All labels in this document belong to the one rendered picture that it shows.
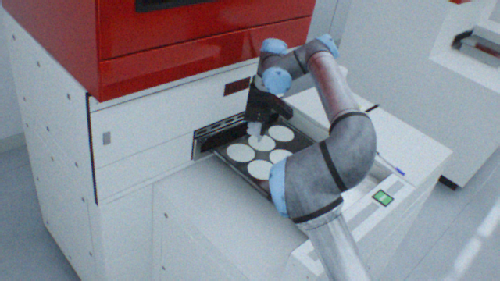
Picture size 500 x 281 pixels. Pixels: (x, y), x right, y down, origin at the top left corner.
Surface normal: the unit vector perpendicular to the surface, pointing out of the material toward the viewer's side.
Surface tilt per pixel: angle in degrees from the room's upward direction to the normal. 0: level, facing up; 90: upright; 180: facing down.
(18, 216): 0
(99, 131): 90
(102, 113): 90
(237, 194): 0
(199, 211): 0
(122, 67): 90
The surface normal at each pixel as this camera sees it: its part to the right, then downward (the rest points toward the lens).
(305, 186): -0.20, 0.09
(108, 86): 0.68, 0.52
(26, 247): 0.15, -0.79
